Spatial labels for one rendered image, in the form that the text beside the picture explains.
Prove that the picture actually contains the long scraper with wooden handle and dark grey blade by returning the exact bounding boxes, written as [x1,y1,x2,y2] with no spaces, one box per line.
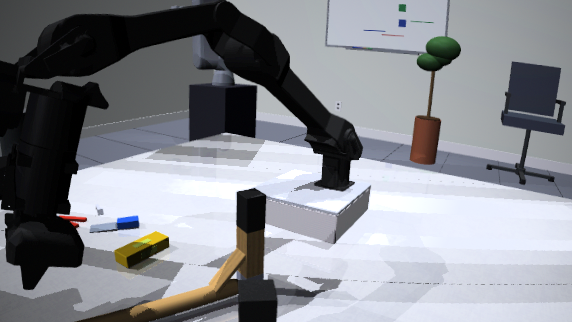
[75,188,266,322]

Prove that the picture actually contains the red-handled pliers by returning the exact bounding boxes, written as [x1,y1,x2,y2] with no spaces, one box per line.
[56,215,87,229]

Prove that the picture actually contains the blue-handled scraper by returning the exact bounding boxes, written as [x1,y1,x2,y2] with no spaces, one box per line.
[89,215,140,233]

